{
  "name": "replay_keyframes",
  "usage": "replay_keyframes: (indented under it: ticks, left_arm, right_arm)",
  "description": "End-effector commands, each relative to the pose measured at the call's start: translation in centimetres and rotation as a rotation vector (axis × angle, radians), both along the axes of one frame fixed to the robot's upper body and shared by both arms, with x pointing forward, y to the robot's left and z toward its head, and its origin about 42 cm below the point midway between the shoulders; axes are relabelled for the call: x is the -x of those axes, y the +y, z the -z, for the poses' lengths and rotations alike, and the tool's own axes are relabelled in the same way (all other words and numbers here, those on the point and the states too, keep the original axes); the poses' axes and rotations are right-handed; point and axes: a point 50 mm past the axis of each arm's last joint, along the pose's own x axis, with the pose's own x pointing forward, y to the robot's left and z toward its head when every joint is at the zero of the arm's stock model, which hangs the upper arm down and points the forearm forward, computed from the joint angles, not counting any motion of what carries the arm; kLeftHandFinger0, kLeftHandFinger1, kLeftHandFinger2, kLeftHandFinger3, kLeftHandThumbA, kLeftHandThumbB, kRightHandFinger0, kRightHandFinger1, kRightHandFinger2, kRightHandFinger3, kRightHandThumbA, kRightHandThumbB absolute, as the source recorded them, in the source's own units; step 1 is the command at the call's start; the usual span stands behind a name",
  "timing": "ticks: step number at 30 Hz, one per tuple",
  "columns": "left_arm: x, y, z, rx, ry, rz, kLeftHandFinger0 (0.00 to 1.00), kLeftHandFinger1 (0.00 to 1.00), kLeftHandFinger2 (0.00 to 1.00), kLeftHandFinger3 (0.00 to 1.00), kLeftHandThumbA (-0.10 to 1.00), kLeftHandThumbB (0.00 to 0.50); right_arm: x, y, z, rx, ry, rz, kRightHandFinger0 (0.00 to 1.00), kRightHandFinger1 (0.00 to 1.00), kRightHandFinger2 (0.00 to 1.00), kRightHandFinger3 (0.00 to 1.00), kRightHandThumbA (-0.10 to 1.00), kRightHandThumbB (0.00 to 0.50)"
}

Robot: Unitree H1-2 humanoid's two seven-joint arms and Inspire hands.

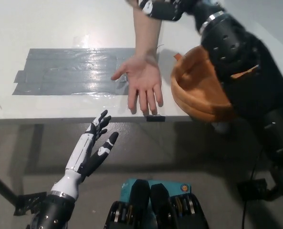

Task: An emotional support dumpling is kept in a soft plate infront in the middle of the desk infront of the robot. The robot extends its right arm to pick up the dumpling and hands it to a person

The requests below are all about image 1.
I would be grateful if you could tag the person's bare hand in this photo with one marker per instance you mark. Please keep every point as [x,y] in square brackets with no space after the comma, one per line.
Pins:
[144,78]

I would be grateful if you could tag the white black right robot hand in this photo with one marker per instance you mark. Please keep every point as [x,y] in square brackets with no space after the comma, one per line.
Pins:
[165,9]

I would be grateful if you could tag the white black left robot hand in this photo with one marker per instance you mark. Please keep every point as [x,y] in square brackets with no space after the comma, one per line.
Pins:
[79,157]

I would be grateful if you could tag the black stand leg with plate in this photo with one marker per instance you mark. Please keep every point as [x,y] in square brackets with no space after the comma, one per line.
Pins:
[24,202]

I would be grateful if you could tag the black teal robot torso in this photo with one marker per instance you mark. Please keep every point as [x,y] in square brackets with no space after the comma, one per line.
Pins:
[160,210]

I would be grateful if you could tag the orange fabric tag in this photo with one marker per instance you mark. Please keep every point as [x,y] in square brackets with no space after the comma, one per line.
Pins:
[178,57]

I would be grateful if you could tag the small black tape piece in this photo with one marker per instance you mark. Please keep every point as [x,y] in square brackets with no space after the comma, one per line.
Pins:
[155,118]

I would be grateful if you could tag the orange plush steamer basket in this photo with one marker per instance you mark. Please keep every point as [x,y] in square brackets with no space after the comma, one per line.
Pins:
[196,95]

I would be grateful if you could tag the black floor tape patch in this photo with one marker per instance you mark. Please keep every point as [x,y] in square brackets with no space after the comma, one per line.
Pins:
[251,190]

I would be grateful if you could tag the black curved stand leg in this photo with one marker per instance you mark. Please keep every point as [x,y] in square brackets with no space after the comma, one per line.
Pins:
[275,194]

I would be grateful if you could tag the grey duct tape patch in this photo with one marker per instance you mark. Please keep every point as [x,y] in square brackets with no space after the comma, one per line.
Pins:
[72,71]

